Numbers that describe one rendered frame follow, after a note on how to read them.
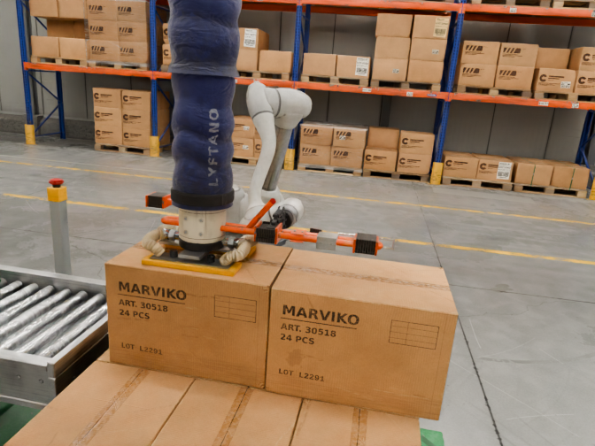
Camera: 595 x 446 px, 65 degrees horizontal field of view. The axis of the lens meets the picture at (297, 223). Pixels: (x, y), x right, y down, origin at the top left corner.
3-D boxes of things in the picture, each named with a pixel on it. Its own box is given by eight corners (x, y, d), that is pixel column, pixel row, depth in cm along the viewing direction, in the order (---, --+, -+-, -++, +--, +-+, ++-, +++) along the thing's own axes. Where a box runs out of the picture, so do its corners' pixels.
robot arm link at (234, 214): (208, 220, 258) (210, 182, 250) (239, 218, 267) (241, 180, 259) (219, 231, 245) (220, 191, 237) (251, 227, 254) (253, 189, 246)
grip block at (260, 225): (252, 242, 166) (253, 226, 165) (259, 234, 176) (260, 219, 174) (275, 245, 165) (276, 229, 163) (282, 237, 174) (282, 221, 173)
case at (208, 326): (109, 362, 176) (104, 263, 165) (158, 314, 214) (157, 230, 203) (264, 388, 167) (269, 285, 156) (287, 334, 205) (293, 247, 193)
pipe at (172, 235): (143, 253, 167) (142, 237, 165) (173, 233, 190) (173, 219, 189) (235, 265, 161) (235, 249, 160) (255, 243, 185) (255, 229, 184)
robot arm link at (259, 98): (257, 108, 207) (283, 109, 213) (247, 75, 212) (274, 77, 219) (247, 125, 217) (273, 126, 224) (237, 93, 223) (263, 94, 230)
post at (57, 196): (61, 359, 267) (46, 188, 238) (68, 353, 273) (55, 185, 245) (72, 361, 266) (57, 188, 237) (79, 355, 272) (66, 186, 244)
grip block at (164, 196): (145, 206, 200) (144, 195, 199) (154, 202, 208) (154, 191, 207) (164, 209, 199) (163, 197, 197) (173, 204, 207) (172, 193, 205)
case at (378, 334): (265, 391, 167) (270, 288, 155) (287, 334, 204) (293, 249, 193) (438, 421, 158) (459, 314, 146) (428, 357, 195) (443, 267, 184)
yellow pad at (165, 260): (141, 265, 166) (140, 251, 165) (154, 255, 175) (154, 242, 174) (233, 277, 161) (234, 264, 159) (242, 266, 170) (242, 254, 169)
